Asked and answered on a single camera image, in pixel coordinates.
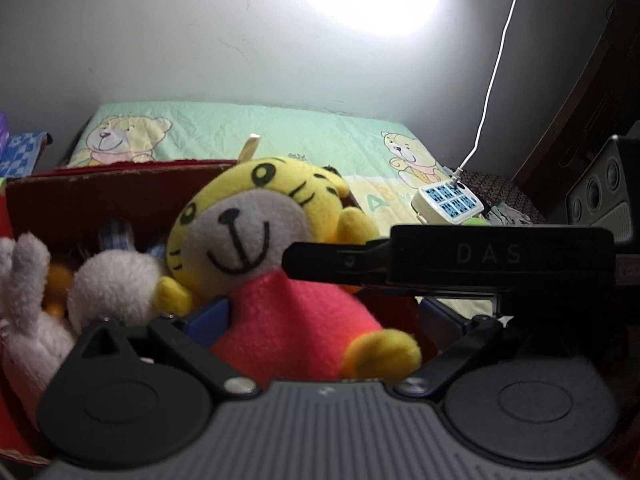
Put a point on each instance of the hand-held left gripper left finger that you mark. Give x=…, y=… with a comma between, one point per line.
x=210, y=319

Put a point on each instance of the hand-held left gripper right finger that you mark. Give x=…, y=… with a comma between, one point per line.
x=439, y=319

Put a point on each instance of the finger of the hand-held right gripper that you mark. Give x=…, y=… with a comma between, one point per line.
x=335, y=260

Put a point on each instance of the yellow tiger plush pink shirt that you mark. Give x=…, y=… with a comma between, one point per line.
x=260, y=240

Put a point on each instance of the red cardboard box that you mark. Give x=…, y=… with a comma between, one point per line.
x=75, y=200

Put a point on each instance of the grey towel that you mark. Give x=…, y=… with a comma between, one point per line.
x=507, y=215

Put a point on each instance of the dark patterned cloth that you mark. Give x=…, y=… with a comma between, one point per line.
x=500, y=187

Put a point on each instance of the white power strip blue sockets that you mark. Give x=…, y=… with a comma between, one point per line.
x=447, y=202

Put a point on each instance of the blue checked fabric toy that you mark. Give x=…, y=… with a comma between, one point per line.
x=116, y=234

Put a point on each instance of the orange plush toy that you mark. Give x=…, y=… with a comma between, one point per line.
x=59, y=285

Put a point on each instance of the dark wooden furniture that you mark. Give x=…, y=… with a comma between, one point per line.
x=575, y=110

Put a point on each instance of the bear printed baby blanket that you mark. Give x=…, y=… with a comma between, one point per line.
x=250, y=120

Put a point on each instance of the blue white checked box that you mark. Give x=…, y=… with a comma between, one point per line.
x=22, y=152

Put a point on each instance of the purple object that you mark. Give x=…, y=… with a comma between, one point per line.
x=2, y=127

